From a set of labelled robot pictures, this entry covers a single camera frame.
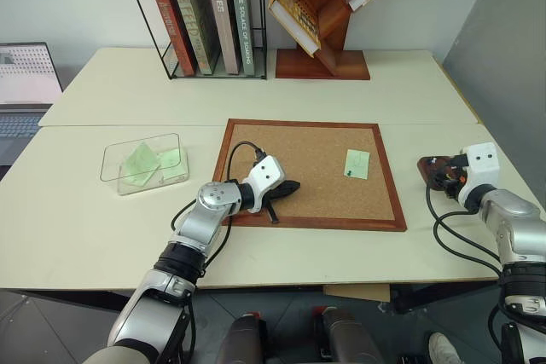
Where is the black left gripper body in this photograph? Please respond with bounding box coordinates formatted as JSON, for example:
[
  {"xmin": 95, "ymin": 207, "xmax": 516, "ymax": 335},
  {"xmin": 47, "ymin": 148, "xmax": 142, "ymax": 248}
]
[{"xmin": 260, "ymin": 182, "xmax": 291, "ymax": 208}]

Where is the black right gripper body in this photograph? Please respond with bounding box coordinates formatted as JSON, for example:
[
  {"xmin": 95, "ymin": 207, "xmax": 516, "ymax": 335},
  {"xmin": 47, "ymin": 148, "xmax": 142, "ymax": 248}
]
[{"xmin": 439, "ymin": 152, "xmax": 470, "ymax": 188}]

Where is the green sticky note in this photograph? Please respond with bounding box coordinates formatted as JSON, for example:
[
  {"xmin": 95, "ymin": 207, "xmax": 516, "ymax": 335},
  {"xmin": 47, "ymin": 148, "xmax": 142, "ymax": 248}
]
[
  {"xmin": 156, "ymin": 147, "xmax": 189, "ymax": 182},
  {"xmin": 120, "ymin": 141, "xmax": 164, "ymax": 187},
  {"xmin": 343, "ymin": 148, "xmax": 371, "ymax": 179}
]

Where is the clear plastic box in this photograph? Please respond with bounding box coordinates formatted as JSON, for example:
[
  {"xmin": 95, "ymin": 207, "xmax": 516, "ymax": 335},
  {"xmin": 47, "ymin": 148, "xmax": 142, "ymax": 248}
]
[{"xmin": 99, "ymin": 132, "xmax": 192, "ymax": 197}]

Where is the wood-framed cork board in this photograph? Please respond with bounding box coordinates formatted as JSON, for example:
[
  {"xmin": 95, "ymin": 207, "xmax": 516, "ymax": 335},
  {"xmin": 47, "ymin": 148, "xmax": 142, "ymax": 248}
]
[{"xmin": 212, "ymin": 118, "xmax": 408, "ymax": 233}]

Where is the brown cardboard piece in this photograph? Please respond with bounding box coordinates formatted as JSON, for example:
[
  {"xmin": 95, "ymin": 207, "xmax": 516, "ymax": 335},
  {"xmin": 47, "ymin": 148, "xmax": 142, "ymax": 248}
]
[{"xmin": 322, "ymin": 283, "xmax": 392, "ymax": 303}]

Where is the grey partition panel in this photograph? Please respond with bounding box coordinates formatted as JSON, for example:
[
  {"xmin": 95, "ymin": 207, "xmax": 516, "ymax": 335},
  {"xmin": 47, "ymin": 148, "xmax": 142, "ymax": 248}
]
[{"xmin": 441, "ymin": 0, "xmax": 546, "ymax": 211}]

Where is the brown wooden tree bookshelf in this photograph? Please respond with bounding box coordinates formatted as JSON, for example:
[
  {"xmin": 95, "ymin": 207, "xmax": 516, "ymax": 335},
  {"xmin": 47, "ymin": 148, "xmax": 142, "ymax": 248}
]
[{"xmin": 274, "ymin": 0, "xmax": 372, "ymax": 81}]

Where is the dark rounded shape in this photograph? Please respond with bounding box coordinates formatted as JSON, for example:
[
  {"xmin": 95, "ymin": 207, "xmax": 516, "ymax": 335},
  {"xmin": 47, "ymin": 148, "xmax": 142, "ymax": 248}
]
[
  {"xmin": 216, "ymin": 311, "xmax": 275, "ymax": 364},
  {"xmin": 312, "ymin": 305, "xmax": 386, "ymax": 364}
]

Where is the white shoe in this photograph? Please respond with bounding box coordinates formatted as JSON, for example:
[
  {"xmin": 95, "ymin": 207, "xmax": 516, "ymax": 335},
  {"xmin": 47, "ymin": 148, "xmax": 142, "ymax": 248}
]
[{"xmin": 427, "ymin": 331, "xmax": 465, "ymax": 364}]

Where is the grey-green Solace book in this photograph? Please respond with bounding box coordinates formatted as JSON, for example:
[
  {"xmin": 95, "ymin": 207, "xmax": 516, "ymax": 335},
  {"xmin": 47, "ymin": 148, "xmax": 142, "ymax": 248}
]
[{"xmin": 229, "ymin": 0, "xmax": 256, "ymax": 77}]

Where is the yellow patterned book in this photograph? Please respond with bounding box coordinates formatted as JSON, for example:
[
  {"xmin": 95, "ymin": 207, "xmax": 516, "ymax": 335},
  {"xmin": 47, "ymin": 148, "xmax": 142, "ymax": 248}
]
[{"xmin": 267, "ymin": 0, "xmax": 322, "ymax": 58}]

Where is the beige HOMES book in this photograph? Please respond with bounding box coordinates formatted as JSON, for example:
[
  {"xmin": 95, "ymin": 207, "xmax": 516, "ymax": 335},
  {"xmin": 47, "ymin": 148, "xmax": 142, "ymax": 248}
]
[{"xmin": 203, "ymin": 0, "xmax": 242, "ymax": 76}]

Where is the olive FEED book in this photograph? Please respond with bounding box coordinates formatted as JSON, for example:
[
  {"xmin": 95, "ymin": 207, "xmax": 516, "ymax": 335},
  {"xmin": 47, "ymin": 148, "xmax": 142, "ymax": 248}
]
[{"xmin": 169, "ymin": 0, "xmax": 221, "ymax": 76}]

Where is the red hardcover book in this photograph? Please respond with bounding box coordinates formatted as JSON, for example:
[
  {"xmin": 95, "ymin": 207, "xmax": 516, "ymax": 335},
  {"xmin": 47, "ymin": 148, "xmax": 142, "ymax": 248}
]
[{"xmin": 147, "ymin": 0, "xmax": 198, "ymax": 77}]

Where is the grey open laptop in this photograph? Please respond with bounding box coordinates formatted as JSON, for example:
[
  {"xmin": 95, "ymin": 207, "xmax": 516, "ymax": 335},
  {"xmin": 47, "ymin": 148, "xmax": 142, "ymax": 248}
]
[{"xmin": 0, "ymin": 42, "xmax": 65, "ymax": 167}]

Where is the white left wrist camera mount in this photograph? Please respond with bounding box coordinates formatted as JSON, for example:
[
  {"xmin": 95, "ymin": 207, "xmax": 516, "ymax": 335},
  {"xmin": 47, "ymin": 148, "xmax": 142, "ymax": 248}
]
[{"xmin": 246, "ymin": 155, "xmax": 287, "ymax": 214}]

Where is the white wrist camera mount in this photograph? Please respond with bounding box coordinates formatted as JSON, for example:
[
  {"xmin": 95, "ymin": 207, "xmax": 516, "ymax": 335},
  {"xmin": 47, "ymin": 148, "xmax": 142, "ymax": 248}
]
[
  {"xmin": 246, "ymin": 155, "xmax": 287, "ymax": 214},
  {"xmin": 457, "ymin": 142, "xmax": 501, "ymax": 208}
]

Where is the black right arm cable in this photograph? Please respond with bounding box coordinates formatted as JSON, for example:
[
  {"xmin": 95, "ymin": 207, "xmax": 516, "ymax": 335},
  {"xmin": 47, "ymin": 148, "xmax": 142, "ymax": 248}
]
[{"xmin": 425, "ymin": 182, "xmax": 504, "ymax": 276}]

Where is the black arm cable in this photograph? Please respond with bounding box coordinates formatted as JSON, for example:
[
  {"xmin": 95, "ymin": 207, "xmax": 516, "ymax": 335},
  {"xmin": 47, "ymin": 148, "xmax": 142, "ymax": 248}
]
[
  {"xmin": 425, "ymin": 182, "xmax": 504, "ymax": 276},
  {"xmin": 170, "ymin": 141, "xmax": 266, "ymax": 280}
]

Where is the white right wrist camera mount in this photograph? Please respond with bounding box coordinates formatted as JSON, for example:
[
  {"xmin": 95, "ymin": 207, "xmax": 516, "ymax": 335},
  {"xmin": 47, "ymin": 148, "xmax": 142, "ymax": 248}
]
[{"xmin": 457, "ymin": 142, "xmax": 501, "ymax": 208}]

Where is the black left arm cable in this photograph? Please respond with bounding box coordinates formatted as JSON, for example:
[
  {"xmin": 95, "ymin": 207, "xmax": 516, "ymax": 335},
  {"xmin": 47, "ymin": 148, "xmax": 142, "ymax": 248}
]
[{"xmin": 170, "ymin": 141, "xmax": 266, "ymax": 280}]

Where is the black wire book rack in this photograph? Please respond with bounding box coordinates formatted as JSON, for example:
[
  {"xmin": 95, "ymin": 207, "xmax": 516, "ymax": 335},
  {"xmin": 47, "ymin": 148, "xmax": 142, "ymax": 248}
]
[{"xmin": 119, "ymin": 0, "xmax": 269, "ymax": 81}]

